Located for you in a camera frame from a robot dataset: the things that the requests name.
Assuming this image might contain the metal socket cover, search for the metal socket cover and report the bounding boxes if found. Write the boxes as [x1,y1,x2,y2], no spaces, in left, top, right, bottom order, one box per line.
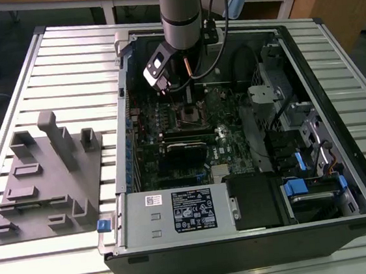
[179,101,210,127]

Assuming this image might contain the silver CPU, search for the silver CPU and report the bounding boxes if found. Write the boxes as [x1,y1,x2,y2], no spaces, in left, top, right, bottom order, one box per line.
[182,107,201,122]

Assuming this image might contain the CPU socket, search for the CPU socket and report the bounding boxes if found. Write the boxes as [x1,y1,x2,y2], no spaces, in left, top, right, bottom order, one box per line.
[173,103,209,129]

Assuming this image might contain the RAM slot white clips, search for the RAM slot white clips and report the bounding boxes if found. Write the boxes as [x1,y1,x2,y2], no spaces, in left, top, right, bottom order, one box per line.
[162,133,221,146]
[158,127,219,139]

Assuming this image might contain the silver metal drive cage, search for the silver metal drive cage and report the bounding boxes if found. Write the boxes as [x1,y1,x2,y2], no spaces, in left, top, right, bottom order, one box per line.
[242,42,302,130]

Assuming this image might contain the black graphics card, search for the black graphics card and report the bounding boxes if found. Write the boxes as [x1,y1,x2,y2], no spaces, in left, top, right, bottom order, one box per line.
[165,139,210,169]

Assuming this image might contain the green motherboard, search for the green motherboard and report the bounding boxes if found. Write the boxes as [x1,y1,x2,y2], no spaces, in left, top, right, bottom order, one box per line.
[124,70,266,194]

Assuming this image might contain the silver chipset heatsink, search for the silver chipset heatsink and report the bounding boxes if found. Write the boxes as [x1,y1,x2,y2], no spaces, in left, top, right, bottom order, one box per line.
[211,163,232,178]

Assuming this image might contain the black drive bay block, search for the black drive bay block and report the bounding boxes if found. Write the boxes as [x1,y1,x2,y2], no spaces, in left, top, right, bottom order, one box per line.
[262,126,314,176]

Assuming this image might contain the hard disk blue carrier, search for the hard disk blue carrier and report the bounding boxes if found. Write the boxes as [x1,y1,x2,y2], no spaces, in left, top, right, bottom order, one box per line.
[281,172,352,226]

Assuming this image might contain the silver power supply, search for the silver power supply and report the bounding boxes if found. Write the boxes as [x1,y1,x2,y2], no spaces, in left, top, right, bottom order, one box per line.
[109,181,240,250]

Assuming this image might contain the blue plastic latch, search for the blue plastic latch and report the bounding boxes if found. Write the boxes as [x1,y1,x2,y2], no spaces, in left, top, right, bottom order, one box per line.
[96,219,112,234]

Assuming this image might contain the grey parts rack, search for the grey parts rack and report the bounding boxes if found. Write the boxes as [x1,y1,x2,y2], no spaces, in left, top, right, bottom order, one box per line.
[0,105,114,246]

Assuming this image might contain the black PC case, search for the black PC case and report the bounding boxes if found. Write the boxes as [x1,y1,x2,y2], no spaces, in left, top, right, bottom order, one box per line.
[79,5,366,274]

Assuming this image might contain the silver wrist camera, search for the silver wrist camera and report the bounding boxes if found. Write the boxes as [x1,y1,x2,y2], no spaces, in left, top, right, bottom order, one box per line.
[139,42,176,87]

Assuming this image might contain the thick black cable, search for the thick black cable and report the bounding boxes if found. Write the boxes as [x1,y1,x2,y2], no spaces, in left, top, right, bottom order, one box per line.
[228,42,262,85]

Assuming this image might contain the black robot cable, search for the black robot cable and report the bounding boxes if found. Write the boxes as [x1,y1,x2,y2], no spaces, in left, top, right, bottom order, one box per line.
[183,0,238,80]

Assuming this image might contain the black power cable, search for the black power cable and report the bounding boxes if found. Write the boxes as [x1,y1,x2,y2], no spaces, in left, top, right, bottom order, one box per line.
[272,94,301,131]

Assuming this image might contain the blue carrier handle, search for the blue carrier handle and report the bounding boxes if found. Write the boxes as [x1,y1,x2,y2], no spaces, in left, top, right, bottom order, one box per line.
[293,151,309,171]

